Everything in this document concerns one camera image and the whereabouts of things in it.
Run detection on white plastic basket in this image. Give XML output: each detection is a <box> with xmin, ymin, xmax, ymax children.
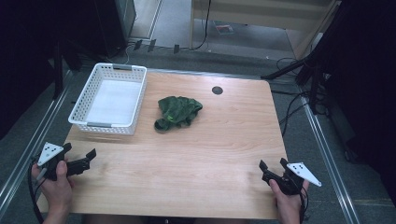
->
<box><xmin>67</xmin><ymin>63</ymin><xmax>149</xmax><ymax>136</ymax></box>

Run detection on dark green cloth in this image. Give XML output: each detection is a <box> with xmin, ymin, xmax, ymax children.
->
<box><xmin>153</xmin><ymin>95</ymin><xmax>204</xmax><ymax>133</ymax></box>

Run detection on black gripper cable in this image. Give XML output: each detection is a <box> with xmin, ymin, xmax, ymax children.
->
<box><xmin>298</xmin><ymin>186</ymin><xmax>311</xmax><ymax>224</ymax></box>
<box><xmin>27</xmin><ymin>158</ymin><xmax>45</xmax><ymax>224</ymax></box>

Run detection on dark curtain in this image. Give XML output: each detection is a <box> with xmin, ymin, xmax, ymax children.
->
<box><xmin>311</xmin><ymin>0</ymin><xmax>396</xmax><ymax>203</ymax></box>
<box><xmin>0</xmin><ymin>0</ymin><xmax>97</xmax><ymax>141</ymax></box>

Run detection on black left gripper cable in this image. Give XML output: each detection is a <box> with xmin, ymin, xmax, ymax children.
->
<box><xmin>27</xmin><ymin>158</ymin><xmax>45</xmax><ymax>224</ymax></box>

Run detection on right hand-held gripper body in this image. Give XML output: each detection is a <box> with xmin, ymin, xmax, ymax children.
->
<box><xmin>262</xmin><ymin>161</ymin><xmax>323</xmax><ymax>197</ymax></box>

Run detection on white floor cable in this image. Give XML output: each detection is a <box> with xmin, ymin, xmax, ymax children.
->
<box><xmin>104</xmin><ymin>42</ymin><xmax>136</xmax><ymax>65</ymax></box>

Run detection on person's right hand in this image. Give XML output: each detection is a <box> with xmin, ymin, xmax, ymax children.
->
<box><xmin>268</xmin><ymin>178</ymin><xmax>310</xmax><ymax>218</ymax></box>

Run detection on black hanging cable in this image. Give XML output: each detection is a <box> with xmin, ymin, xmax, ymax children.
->
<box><xmin>190</xmin><ymin>0</ymin><xmax>213</xmax><ymax>51</ymax></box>

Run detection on red booklet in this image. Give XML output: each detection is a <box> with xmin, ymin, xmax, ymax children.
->
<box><xmin>212</xmin><ymin>20</ymin><xmax>235</xmax><ymax>35</ymax></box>

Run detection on long metal floor rail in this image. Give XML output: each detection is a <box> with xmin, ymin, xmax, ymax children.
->
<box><xmin>0</xmin><ymin>70</ymin><xmax>76</xmax><ymax>217</ymax></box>
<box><xmin>299</xmin><ymin>94</ymin><xmax>362</xmax><ymax>224</ymax></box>

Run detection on metal rail behind table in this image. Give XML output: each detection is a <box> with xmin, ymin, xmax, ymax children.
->
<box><xmin>145</xmin><ymin>67</ymin><xmax>273</xmax><ymax>81</ymax></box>

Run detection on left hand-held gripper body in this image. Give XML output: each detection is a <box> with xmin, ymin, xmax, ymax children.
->
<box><xmin>36</xmin><ymin>141</ymin><xmax>86</xmax><ymax>182</ymax></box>

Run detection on person's left hand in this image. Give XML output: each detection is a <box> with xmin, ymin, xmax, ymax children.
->
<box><xmin>31</xmin><ymin>160</ymin><xmax>76</xmax><ymax>217</ymax></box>

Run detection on black tripod stand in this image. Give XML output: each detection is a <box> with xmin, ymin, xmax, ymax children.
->
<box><xmin>261</xmin><ymin>46</ymin><xmax>332</xmax><ymax>116</ymax></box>

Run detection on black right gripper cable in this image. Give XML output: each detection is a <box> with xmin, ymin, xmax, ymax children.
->
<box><xmin>298</xmin><ymin>186</ymin><xmax>311</xmax><ymax>224</ymax></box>

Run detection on light wooden furniture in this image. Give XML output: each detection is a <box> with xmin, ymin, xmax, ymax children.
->
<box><xmin>189</xmin><ymin>0</ymin><xmax>342</xmax><ymax>61</ymax></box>

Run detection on black cabinet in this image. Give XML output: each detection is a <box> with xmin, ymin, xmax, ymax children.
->
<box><xmin>92</xmin><ymin>0</ymin><xmax>138</xmax><ymax>59</ymax></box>

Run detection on black floor cables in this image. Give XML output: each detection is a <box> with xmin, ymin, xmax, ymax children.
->
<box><xmin>271</xmin><ymin>57</ymin><xmax>314</xmax><ymax>138</ymax></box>

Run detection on black metal stand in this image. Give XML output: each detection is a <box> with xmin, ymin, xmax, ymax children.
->
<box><xmin>51</xmin><ymin>39</ymin><xmax>65</xmax><ymax>101</ymax></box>

